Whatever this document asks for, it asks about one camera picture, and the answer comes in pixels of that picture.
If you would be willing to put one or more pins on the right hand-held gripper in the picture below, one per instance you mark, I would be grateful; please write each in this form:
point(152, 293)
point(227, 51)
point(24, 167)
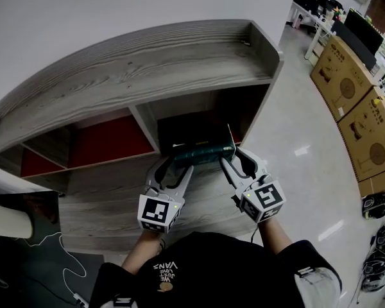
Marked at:
point(263, 199)

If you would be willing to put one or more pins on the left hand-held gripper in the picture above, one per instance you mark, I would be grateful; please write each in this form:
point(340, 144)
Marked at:
point(155, 212)

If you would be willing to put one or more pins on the green and white packet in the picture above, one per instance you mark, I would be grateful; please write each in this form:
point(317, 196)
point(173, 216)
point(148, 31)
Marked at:
point(199, 156)

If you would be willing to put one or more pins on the person's left forearm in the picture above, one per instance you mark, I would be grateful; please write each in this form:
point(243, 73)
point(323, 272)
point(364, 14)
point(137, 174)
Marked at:
point(141, 252)

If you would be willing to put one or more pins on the person's right forearm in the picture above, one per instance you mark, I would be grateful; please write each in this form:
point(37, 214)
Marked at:
point(274, 236)

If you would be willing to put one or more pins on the grey wooden shelf desk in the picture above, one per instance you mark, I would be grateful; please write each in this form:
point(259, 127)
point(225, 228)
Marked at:
point(115, 210)

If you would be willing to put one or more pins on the white office desk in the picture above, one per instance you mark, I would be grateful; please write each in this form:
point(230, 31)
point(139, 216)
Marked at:
point(314, 43)

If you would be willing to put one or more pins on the black wrist band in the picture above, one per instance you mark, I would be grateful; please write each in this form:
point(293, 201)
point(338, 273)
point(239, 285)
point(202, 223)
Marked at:
point(162, 245)

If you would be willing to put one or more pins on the person's black shirt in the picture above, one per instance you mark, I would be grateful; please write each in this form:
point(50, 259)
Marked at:
point(211, 268)

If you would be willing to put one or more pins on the printed cardboard box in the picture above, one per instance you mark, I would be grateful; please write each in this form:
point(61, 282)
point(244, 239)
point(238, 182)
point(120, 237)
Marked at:
point(372, 133)
point(343, 75)

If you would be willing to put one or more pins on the black side table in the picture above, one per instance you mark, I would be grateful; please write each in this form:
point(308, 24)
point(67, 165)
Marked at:
point(35, 268)

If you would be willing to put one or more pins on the white cylindrical roll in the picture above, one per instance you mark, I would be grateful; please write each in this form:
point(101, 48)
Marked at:
point(9, 220)

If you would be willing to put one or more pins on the black flat panel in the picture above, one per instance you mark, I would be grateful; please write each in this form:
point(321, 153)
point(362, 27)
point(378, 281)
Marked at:
point(346, 42)

